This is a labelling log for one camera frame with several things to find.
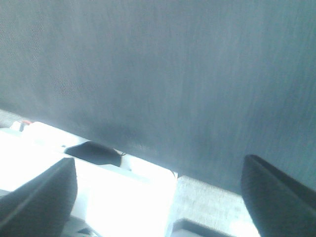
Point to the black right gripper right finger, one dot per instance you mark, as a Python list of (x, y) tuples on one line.
[(279, 205)]

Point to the dark object beyond table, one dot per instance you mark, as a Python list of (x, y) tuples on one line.
[(95, 153)]

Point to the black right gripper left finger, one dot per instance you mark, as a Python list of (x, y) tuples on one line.
[(42, 206)]

